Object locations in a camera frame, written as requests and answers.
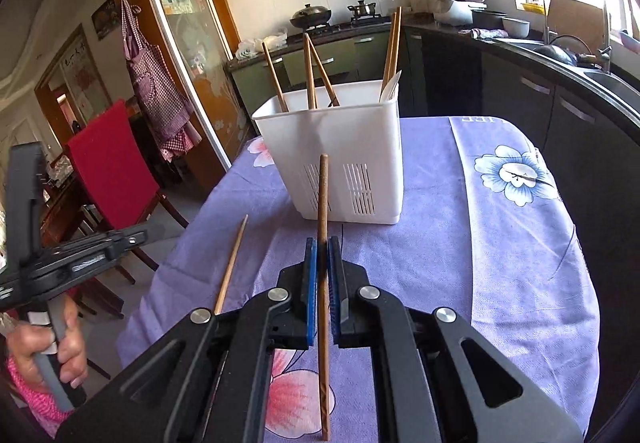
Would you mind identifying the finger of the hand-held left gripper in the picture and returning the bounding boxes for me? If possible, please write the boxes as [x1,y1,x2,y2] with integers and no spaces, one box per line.
[30,244,133,292]
[30,229,150,275]

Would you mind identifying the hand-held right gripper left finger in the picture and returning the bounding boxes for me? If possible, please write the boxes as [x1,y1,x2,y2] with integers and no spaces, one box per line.
[55,237,322,443]

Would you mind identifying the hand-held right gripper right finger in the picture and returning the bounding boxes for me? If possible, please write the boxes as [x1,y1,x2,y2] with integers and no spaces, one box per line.
[327,235,584,443]

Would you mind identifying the dark brown wooden chopstick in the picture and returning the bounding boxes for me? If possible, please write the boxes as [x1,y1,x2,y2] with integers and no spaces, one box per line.
[316,153,332,442]

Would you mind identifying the thin light bamboo chopstick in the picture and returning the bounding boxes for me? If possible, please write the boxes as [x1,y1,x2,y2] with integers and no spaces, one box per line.
[213,214,250,317]

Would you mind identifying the white plastic utensil holder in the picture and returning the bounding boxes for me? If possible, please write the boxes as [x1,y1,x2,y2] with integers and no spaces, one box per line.
[251,79,404,226]

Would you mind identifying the person's left forearm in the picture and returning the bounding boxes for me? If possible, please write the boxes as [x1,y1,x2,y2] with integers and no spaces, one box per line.
[0,354,69,440]

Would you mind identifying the person's left hand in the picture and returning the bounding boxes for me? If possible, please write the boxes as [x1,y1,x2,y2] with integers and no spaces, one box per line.
[6,300,91,390]

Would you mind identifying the wooden dining table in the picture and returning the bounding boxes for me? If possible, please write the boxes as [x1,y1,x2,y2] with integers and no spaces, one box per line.
[41,170,103,251]

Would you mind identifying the red chair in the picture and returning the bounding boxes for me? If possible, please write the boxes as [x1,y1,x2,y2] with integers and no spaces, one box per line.
[66,99,191,320]

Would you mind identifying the purple floral tablecloth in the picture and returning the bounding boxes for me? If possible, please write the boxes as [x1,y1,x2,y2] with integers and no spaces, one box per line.
[117,116,601,443]

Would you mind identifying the checkered apron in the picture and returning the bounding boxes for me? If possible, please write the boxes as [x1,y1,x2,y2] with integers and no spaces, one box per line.
[121,0,204,162]

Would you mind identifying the floral glass sliding door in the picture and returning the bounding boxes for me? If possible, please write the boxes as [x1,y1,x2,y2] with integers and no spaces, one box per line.
[131,0,254,170]

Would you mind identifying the white spoon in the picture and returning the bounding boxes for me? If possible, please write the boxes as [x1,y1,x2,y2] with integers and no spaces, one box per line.
[378,70,403,103]

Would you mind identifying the white plastic bags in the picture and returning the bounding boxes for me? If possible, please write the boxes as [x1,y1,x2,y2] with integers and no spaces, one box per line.
[235,30,289,60]

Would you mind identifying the gas stove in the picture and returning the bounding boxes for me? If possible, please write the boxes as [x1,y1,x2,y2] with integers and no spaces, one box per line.
[290,16,394,35]

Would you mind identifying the black wok with lid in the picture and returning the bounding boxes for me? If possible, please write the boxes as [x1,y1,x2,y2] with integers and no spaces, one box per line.
[289,2,333,29]

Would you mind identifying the dark kitchen cabinets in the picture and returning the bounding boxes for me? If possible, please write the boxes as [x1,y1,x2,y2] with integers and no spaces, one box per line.
[225,16,640,154]

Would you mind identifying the dark cooking pot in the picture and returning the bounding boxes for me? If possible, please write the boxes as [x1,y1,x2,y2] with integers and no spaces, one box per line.
[348,0,379,19]

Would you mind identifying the pink cloth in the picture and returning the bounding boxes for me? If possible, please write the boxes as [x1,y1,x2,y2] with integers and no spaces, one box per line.
[459,26,507,40]

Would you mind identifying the dark frying pan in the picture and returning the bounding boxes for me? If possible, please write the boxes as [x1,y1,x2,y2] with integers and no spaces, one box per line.
[471,9,509,30]

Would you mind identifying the white bowl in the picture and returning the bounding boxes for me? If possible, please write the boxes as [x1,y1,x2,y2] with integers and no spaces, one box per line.
[501,16,532,38]

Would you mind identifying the wok in sink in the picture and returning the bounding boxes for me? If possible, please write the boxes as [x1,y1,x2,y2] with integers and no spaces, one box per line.
[534,35,582,65]

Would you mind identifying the steel sink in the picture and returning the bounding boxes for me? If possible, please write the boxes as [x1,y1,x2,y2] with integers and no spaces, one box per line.
[575,67,640,104]

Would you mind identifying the tall chrome faucet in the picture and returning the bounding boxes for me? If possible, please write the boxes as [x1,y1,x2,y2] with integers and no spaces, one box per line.
[597,0,634,74]

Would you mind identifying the framed wall picture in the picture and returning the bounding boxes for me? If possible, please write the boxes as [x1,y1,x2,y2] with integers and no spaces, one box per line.
[59,34,112,125]

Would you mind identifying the dark wall poster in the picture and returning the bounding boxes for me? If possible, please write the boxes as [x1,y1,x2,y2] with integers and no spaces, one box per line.
[91,0,123,40]

